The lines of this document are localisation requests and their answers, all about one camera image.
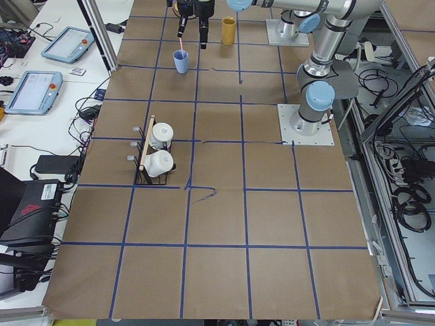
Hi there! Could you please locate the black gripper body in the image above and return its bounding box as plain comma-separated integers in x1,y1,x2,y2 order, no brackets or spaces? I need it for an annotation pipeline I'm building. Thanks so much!
167,0,215,19

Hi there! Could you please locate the pink chopstick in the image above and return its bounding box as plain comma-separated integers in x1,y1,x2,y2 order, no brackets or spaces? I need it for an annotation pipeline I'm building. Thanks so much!
179,37,185,60

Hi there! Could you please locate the light blue plastic cup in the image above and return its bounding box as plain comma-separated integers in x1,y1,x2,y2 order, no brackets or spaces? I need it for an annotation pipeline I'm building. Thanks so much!
173,50,189,74

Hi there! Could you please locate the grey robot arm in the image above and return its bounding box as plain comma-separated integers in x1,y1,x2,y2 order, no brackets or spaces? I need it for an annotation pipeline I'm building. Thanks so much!
227,1,381,136

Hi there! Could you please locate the bamboo wooden cup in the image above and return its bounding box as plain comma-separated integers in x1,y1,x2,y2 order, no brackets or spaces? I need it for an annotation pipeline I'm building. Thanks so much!
222,16,237,45

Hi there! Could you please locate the wooden dowel rod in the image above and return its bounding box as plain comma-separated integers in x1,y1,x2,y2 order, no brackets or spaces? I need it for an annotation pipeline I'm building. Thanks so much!
139,115,156,171

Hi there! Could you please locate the upper teach pendant tablet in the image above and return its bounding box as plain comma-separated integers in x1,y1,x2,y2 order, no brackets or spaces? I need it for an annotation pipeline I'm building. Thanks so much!
41,26,94,63

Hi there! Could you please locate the teach pendant tablet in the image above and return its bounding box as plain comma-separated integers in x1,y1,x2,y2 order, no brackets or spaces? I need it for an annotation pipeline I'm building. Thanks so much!
41,26,94,63
5,71,63,115

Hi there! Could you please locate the white ceramic mug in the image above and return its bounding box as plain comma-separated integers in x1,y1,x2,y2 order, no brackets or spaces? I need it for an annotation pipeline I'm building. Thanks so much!
145,150,176,177
150,122,174,150

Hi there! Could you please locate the grey office chair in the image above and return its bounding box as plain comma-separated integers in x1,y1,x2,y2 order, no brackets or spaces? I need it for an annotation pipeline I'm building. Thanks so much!
329,41,375,100

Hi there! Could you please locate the lower teach pendant tablet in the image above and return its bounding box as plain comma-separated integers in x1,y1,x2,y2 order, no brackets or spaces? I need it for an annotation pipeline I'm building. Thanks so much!
5,71,63,115

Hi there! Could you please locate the black power adapter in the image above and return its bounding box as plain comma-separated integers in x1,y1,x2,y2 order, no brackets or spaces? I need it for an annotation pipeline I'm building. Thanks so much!
35,155,79,174

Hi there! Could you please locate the black red computer box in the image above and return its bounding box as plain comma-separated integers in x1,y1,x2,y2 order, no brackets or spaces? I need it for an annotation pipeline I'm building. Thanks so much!
1,168,63,247

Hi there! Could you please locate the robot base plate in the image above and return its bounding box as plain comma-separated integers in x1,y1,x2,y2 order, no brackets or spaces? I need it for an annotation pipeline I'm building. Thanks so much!
277,104,334,146
266,19,309,48

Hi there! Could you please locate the aluminium frame post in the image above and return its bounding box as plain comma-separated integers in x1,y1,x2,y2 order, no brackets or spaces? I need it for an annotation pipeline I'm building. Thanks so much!
77,0,119,72

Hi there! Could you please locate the black wire mug rack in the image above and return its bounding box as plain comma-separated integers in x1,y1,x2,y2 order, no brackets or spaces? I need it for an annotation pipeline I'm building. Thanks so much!
127,122,176,185

